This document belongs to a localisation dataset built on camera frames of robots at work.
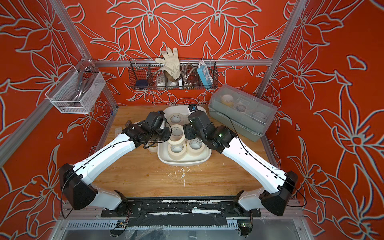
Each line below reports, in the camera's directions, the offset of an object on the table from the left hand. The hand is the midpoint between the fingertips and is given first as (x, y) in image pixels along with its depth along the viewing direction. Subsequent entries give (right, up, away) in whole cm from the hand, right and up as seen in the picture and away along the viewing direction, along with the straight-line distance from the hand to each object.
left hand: (170, 131), depth 78 cm
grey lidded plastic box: (+45, +9, +9) cm, 47 cm away
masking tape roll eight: (+14, -12, +15) cm, 24 cm away
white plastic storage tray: (-6, -14, +13) cm, 20 cm away
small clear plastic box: (-40, -2, +25) cm, 47 cm away
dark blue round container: (-22, +30, +19) cm, 42 cm away
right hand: (+9, +3, -9) cm, 13 cm away
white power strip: (-8, +30, +15) cm, 35 cm away
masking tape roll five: (-11, -11, +7) cm, 17 cm away
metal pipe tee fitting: (-35, +4, +28) cm, 45 cm away
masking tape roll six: (+3, -13, +7) cm, 15 cm away
